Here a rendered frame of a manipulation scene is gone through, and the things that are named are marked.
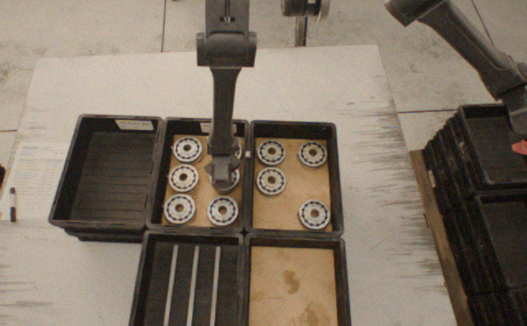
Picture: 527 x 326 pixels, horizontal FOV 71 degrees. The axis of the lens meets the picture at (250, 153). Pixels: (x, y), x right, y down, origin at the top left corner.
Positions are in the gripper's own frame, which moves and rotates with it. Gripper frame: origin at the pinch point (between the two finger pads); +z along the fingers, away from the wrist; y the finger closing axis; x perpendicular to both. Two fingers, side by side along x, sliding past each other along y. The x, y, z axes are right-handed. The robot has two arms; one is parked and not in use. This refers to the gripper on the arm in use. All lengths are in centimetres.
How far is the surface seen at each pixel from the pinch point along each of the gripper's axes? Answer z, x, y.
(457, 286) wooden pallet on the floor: 72, -96, 60
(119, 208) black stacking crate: 5.7, 16.4, -32.7
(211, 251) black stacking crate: 4.8, -15.4, -19.2
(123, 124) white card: 1.2, 39.0, -13.6
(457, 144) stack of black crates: 41, -50, 100
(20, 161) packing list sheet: 20, 65, -52
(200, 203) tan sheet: 5.6, -0.7, -11.6
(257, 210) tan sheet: 5.3, -15.4, 1.0
